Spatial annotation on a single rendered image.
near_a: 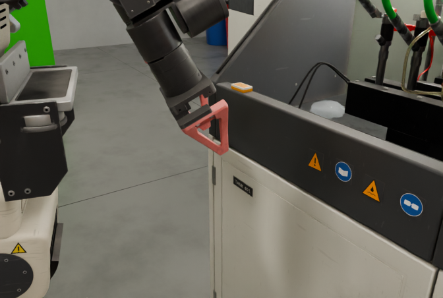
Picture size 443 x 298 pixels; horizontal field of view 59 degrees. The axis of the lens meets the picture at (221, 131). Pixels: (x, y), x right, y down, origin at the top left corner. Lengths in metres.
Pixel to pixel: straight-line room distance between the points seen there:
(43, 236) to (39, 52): 3.17
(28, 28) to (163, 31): 3.34
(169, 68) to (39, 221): 0.42
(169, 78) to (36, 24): 3.35
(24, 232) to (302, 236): 0.56
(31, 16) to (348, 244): 3.38
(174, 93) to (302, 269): 0.59
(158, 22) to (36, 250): 0.48
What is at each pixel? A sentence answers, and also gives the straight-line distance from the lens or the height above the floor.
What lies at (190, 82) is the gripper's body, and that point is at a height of 1.09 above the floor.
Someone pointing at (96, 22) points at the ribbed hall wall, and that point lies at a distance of 7.25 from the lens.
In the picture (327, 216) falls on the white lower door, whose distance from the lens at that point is 0.85.
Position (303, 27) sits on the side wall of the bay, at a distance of 1.23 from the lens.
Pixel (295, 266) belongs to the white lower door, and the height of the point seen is 0.58.
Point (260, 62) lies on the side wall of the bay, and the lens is 1.14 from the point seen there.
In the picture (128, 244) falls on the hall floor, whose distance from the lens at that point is 2.03.
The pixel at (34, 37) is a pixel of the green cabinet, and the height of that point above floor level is 0.68.
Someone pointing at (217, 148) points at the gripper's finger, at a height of 1.00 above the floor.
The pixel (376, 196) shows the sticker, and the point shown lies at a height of 0.86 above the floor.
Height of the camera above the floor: 1.23
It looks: 22 degrees down
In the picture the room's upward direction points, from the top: straight up
